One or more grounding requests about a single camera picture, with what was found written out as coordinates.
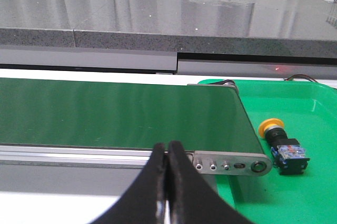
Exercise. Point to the grey stone counter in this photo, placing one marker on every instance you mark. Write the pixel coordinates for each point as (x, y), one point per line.
(252, 38)

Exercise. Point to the green conveyor belt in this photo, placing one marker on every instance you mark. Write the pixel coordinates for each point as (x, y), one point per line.
(59, 122)

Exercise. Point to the green plastic tray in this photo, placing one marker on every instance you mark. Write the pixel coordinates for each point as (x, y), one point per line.
(308, 110)

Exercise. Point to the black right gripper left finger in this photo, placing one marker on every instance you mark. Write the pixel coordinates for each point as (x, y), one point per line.
(145, 200)

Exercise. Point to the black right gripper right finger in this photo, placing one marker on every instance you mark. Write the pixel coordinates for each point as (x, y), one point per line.
(191, 199)

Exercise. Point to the yellow push button switch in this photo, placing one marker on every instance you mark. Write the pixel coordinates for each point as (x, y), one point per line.
(289, 156)

